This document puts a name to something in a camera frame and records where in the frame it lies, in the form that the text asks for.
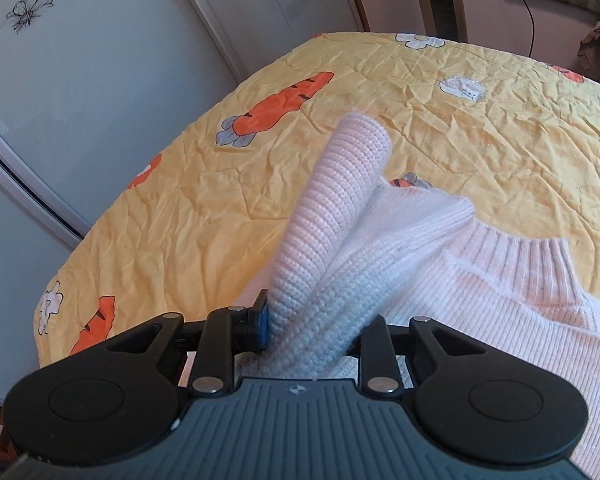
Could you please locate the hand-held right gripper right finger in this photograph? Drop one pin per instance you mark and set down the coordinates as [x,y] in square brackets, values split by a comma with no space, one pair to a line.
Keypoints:
[376,355]

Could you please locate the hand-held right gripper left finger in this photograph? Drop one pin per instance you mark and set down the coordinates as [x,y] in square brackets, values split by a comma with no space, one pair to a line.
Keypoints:
[262,320]

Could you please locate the yellow carrot print quilt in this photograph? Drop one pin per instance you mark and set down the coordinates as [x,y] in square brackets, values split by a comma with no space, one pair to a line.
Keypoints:
[205,210]

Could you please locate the white knit sweater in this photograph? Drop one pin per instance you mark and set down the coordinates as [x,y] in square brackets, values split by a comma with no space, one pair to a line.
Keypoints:
[505,300]

